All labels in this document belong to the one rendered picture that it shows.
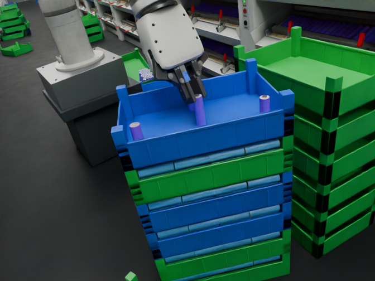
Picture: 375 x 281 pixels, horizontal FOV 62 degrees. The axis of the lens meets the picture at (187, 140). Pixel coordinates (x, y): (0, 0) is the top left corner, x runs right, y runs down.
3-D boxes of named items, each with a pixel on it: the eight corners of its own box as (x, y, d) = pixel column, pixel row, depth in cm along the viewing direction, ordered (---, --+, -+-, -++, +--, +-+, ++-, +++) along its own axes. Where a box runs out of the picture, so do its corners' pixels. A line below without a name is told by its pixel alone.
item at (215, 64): (246, 92, 141) (235, 68, 133) (186, 62, 189) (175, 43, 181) (279, 64, 143) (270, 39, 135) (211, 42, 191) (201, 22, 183)
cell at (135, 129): (129, 123, 53) (138, 154, 56) (129, 128, 51) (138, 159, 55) (139, 121, 53) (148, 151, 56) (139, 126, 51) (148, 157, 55)
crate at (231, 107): (124, 172, 53) (110, 132, 49) (126, 119, 70) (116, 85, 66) (294, 135, 54) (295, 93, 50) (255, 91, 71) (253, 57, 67)
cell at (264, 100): (262, 131, 56) (261, 98, 53) (258, 126, 58) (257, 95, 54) (272, 129, 56) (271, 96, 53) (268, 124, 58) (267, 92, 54)
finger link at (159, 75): (155, 34, 56) (181, 51, 59) (140, 71, 54) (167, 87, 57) (158, 32, 55) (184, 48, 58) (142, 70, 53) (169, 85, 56)
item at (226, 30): (244, 49, 131) (231, 20, 122) (181, 29, 178) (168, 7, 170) (279, 20, 133) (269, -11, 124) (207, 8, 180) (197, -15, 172)
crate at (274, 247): (162, 283, 70) (154, 261, 66) (156, 218, 87) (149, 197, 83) (291, 252, 71) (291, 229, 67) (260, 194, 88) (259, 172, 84)
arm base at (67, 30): (59, 76, 111) (35, 23, 101) (52, 64, 126) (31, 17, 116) (110, 58, 117) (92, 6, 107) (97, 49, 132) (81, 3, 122)
